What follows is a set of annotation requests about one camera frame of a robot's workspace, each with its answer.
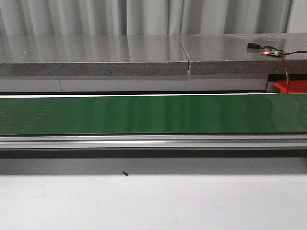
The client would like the green conveyor belt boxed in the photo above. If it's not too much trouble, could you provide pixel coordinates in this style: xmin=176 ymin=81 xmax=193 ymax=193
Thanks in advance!
xmin=0 ymin=94 xmax=307 ymax=135

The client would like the black connector plug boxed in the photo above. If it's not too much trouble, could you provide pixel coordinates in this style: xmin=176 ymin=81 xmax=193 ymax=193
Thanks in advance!
xmin=247 ymin=43 xmax=261 ymax=49

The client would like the grey stone countertop slab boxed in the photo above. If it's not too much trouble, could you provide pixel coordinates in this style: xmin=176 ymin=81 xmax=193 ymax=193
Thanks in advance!
xmin=0 ymin=33 xmax=307 ymax=76

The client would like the small green circuit board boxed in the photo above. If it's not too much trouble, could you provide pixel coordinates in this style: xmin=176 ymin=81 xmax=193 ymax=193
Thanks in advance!
xmin=262 ymin=48 xmax=284 ymax=57

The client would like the red plastic tray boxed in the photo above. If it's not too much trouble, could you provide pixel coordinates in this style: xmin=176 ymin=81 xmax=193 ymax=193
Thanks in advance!
xmin=273 ymin=80 xmax=307 ymax=94

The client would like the grey pleated curtain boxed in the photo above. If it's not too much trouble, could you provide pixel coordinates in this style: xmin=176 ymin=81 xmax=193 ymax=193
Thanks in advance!
xmin=0 ymin=0 xmax=307 ymax=36

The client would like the red black wire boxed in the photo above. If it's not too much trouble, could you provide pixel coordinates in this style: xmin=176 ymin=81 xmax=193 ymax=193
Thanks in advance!
xmin=258 ymin=45 xmax=307 ymax=94

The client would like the aluminium conveyor frame rail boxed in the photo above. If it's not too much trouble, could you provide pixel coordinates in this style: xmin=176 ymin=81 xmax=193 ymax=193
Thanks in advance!
xmin=0 ymin=134 xmax=307 ymax=150

